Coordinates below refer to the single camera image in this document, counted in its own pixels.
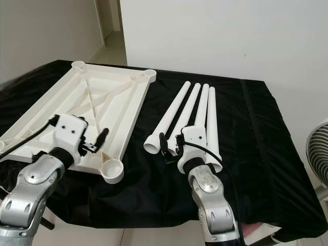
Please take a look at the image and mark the white plastic table leg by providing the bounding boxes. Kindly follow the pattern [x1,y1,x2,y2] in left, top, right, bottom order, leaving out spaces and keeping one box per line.
[167,83,201,149]
[143,81,192,154]
[194,84,210,129]
[205,87,224,173]

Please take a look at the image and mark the white plastic table top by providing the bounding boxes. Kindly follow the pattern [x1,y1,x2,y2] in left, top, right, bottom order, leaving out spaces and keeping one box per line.
[0,60,157,185]

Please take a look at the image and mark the black table cloth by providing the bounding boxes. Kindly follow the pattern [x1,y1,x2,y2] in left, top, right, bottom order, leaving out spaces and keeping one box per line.
[0,59,321,244]

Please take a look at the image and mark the white standing fan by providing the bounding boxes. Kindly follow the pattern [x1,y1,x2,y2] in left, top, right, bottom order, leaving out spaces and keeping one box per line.
[306,119,328,200]

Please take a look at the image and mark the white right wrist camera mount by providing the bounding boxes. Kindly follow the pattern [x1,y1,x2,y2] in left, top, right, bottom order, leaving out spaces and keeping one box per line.
[177,125,208,172]

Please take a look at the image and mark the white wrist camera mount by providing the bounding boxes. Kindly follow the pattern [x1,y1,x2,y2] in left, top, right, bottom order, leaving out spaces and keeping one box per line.
[177,125,208,172]
[54,114,89,154]

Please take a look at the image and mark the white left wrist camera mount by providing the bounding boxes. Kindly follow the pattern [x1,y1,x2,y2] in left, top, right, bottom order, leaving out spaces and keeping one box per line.
[54,114,89,154]

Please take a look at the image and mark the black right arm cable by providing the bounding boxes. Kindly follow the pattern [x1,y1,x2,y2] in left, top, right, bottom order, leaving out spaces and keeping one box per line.
[182,141,244,231]

